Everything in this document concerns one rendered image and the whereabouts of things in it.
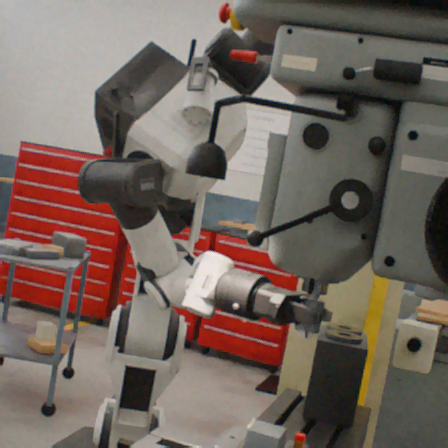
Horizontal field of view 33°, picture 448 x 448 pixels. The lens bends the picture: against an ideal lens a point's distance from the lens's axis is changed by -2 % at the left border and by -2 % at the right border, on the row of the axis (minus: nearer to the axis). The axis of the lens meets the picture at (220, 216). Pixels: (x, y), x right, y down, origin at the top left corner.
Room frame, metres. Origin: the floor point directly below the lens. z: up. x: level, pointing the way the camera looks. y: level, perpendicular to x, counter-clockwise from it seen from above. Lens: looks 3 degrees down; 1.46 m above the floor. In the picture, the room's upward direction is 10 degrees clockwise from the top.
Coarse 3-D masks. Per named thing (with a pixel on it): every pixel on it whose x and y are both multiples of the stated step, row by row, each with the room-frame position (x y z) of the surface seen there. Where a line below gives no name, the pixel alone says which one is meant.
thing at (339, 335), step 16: (320, 336) 1.78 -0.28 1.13; (336, 336) 1.75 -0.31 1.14; (352, 336) 1.78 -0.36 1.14; (320, 352) 1.74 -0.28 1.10; (336, 352) 1.73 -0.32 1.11; (352, 352) 1.73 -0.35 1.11; (320, 368) 1.74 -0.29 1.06; (336, 368) 1.73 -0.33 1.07; (352, 368) 1.72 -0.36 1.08; (320, 384) 1.74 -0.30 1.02; (336, 384) 1.73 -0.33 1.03; (352, 384) 1.72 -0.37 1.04; (320, 400) 1.73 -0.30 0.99; (336, 400) 1.73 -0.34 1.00; (352, 400) 1.72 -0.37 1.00; (304, 416) 1.74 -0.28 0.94; (320, 416) 1.73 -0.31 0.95; (336, 416) 1.73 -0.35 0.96; (352, 416) 1.72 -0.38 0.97
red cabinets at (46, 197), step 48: (48, 192) 6.59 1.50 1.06; (48, 240) 6.58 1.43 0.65; (96, 240) 6.49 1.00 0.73; (240, 240) 6.09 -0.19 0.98; (0, 288) 6.65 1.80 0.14; (48, 288) 6.56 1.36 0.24; (96, 288) 6.48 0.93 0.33; (288, 288) 5.89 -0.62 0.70; (192, 336) 6.23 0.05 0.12; (240, 336) 6.01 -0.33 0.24
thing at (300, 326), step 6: (306, 306) 1.35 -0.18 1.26; (312, 306) 1.35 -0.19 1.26; (318, 312) 1.35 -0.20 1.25; (318, 318) 1.36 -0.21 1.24; (294, 324) 1.37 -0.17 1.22; (300, 324) 1.36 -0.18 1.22; (306, 324) 1.35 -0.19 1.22; (312, 324) 1.35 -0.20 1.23; (318, 324) 1.36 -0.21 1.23; (300, 330) 1.36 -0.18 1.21; (306, 330) 1.35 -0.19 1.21; (312, 330) 1.35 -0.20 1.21; (318, 330) 1.36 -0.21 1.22
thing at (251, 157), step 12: (252, 120) 10.75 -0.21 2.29; (264, 120) 10.70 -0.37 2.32; (276, 120) 10.66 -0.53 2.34; (288, 120) 10.61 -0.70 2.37; (252, 132) 10.74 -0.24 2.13; (264, 132) 10.69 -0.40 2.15; (276, 132) 10.65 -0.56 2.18; (252, 144) 10.73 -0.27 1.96; (264, 144) 10.69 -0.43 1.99; (240, 156) 10.77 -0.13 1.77; (252, 156) 10.73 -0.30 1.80; (264, 156) 10.68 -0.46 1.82; (228, 168) 10.81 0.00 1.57; (240, 168) 10.76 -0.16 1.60; (252, 168) 10.72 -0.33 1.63
